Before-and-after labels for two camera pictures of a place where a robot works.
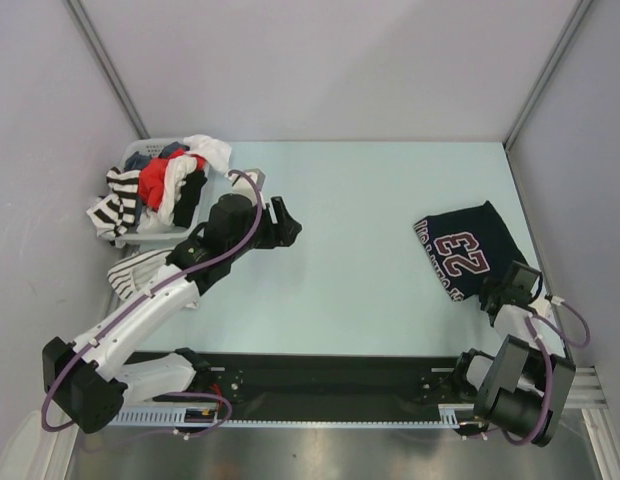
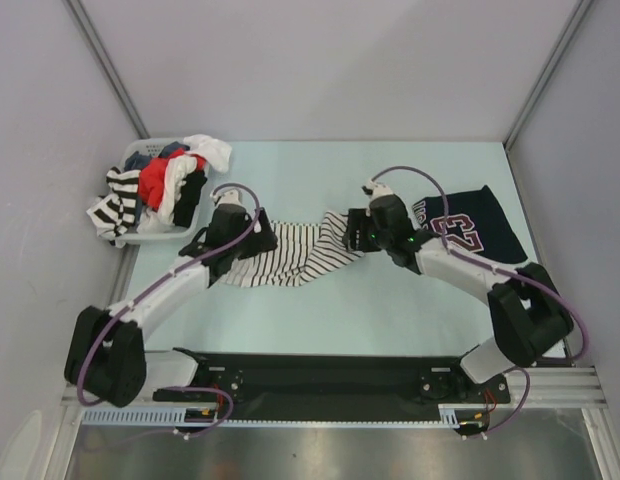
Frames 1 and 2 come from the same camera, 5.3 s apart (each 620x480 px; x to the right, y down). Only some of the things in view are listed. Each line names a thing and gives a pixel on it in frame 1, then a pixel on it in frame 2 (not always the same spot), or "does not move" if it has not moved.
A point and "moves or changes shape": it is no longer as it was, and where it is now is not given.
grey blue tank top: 138,158 does not move
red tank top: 152,176 does not move
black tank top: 189,199 does not move
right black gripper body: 489,287 → 369,237
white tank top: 217,153 does not move
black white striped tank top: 116,213 does not move
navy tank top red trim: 466,247 moves or changes shape
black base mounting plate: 320,383 does not move
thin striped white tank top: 130,277 → 302,254
